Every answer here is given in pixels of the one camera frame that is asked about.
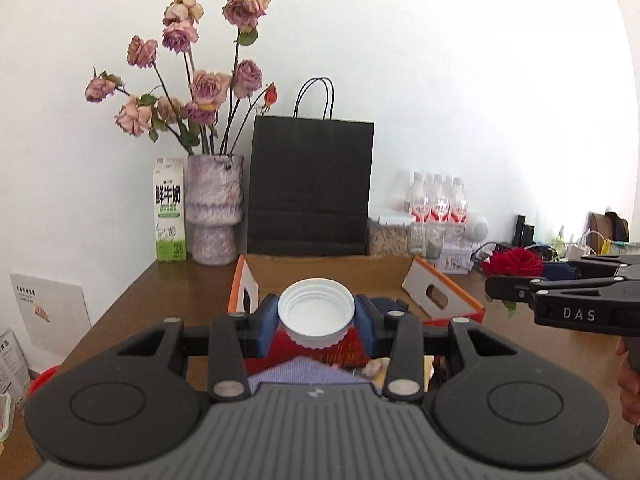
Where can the black paper bag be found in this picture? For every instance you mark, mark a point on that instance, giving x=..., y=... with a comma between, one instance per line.
x=310, y=185

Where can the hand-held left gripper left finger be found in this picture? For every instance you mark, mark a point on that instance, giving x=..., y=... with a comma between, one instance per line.
x=267, y=325

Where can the purple knitted cloth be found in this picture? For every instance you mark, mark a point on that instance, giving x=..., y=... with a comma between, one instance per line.
x=310, y=370

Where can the brown leather bag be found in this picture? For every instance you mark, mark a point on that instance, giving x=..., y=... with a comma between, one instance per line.
x=607, y=225

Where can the purple mottled vase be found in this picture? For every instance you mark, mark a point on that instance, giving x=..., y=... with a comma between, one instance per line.
x=212, y=210

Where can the red rose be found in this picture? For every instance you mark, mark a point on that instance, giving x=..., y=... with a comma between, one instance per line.
x=515, y=262

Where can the clear container of pellets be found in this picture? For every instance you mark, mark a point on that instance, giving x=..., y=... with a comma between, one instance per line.
x=390, y=240

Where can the printed paper leaflet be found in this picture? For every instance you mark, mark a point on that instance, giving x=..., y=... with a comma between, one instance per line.
x=10, y=370

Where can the dried pink roses bouquet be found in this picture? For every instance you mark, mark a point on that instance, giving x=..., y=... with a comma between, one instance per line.
x=207, y=87

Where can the white round speaker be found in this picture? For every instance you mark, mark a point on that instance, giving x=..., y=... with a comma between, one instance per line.
x=477, y=227

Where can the tall black box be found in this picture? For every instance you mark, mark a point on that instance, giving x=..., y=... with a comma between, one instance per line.
x=520, y=230

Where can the red-label water bottle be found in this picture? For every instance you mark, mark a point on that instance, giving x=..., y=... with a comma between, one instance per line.
x=459, y=205
x=417, y=200
x=441, y=202

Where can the white patterned tin box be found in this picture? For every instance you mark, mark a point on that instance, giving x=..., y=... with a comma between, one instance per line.
x=452, y=260

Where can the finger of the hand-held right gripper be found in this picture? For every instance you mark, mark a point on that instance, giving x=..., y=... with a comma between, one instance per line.
x=560, y=270
x=510, y=290

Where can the short black box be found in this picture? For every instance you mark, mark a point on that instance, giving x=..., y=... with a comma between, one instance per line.
x=529, y=237

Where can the dark navy pouch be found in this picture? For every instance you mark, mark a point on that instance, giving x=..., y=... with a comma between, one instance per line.
x=392, y=305

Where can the white calendar card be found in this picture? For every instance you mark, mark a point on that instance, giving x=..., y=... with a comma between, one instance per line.
x=50, y=310

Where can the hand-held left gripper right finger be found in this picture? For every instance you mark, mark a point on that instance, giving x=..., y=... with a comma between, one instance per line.
x=365, y=330

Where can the red plastic item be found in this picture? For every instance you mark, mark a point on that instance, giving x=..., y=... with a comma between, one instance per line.
x=45, y=377

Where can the green white milk carton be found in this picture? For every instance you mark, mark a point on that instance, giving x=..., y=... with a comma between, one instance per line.
x=169, y=210

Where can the person's right hand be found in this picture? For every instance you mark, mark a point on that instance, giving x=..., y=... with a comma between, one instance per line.
x=631, y=395

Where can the white plastic lid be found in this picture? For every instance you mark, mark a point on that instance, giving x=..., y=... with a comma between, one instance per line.
x=315, y=310

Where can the orange-edged cardboard box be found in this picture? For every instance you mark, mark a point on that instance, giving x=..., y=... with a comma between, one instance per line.
x=325, y=267

